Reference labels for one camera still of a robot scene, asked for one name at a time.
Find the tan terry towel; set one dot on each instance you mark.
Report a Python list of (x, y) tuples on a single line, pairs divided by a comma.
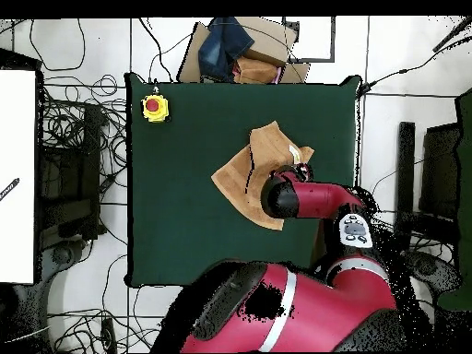
[(236, 177)]

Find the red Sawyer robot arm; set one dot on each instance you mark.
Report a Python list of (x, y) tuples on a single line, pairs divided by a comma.
[(313, 199)]

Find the black flat bar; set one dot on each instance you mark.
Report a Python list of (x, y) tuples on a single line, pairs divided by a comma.
[(405, 166)]

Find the folded tan towel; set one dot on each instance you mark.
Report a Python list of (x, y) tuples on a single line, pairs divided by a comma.
[(254, 70)]

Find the brown cardboard box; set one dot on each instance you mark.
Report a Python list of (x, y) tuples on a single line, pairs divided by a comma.
[(269, 40)]

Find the black box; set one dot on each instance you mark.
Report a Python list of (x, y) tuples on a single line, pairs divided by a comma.
[(440, 166)]

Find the dark green table cloth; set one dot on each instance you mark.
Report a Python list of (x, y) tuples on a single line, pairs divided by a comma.
[(166, 184)]

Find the blue denim jeans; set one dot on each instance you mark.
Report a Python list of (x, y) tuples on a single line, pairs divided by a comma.
[(221, 44)]

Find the yellow emergency stop button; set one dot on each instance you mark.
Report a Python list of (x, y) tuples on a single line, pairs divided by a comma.
[(155, 107)]

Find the green cloth on side table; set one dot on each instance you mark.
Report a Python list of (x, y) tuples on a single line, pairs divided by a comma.
[(465, 184)]

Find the black rod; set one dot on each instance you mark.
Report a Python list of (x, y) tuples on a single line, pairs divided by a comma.
[(451, 35)]

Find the black equipment case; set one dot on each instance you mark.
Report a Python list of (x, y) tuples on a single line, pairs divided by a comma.
[(70, 166)]

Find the black power adapter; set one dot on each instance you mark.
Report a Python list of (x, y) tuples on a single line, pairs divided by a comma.
[(108, 333)]

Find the white desk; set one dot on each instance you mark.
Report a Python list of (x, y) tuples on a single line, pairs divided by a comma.
[(16, 147)]

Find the black square metal frame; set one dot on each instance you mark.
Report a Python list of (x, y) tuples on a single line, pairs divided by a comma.
[(313, 59)]

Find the black pedestal foot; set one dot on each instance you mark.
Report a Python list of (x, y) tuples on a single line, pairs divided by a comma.
[(435, 269), (62, 254)]

